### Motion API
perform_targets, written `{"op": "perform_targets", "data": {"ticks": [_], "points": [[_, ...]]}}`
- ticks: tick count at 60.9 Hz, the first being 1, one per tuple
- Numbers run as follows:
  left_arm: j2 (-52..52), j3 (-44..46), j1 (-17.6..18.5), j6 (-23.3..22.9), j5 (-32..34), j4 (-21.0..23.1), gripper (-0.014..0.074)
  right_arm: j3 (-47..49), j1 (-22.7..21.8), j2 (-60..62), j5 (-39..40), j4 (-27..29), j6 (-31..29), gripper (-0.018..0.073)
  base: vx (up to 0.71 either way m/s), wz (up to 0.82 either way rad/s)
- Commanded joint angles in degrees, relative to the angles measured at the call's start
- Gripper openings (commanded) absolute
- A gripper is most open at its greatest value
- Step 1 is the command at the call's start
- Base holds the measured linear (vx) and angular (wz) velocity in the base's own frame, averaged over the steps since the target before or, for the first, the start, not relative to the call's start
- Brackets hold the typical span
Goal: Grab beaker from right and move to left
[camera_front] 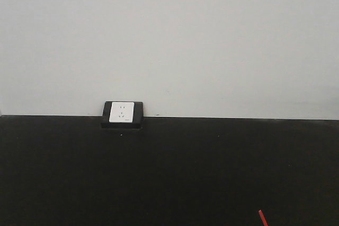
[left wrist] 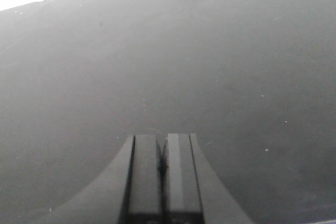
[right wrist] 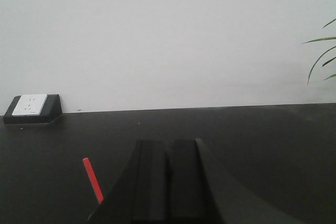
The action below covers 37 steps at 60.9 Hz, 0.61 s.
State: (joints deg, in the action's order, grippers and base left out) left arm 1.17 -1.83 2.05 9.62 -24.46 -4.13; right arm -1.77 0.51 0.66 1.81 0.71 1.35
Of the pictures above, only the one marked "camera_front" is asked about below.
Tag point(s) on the black socket mounting box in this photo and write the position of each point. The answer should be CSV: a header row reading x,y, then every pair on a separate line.
x,y
138,117

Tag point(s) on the white wall power socket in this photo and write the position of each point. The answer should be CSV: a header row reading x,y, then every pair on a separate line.
x,y
121,112

